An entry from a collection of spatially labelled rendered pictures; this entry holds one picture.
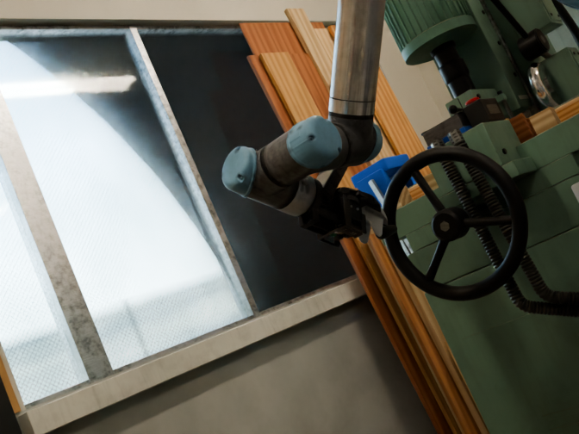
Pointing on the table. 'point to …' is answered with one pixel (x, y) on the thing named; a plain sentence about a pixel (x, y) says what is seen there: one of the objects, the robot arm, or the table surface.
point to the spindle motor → (427, 26)
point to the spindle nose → (452, 68)
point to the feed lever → (528, 40)
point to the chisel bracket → (475, 96)
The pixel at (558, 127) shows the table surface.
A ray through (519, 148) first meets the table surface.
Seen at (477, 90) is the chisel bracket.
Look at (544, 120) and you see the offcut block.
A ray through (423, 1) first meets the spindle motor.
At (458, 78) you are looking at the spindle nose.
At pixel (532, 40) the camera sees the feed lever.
